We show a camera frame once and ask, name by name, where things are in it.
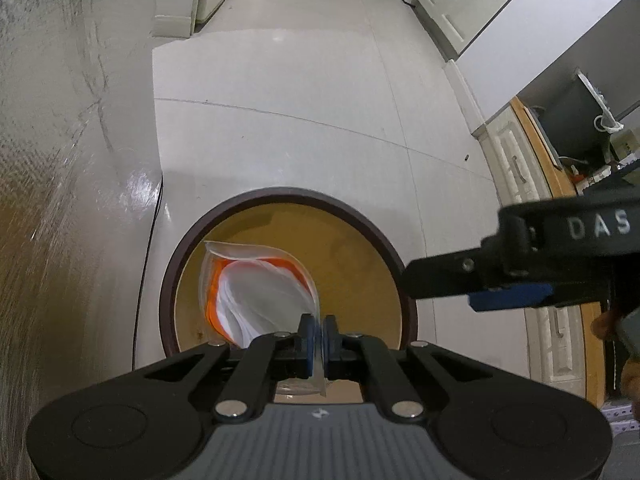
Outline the black floor cable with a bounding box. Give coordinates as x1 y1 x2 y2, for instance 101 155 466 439
131 172 165 376

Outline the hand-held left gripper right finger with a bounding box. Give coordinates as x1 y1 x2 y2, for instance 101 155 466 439
323 314 507 423

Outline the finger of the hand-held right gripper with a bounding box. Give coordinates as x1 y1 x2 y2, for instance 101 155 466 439
402 234 507 302
468 282 612 313

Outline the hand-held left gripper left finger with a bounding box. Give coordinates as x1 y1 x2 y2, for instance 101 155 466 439
131 313 319 423

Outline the round brown-rimmed trash bin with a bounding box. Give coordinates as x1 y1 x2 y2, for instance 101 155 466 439
157 186 421 404

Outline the person's right hand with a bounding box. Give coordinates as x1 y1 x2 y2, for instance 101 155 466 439
590 307 640 411

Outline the white cable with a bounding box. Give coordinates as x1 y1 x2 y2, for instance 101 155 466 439
577 71 626 135

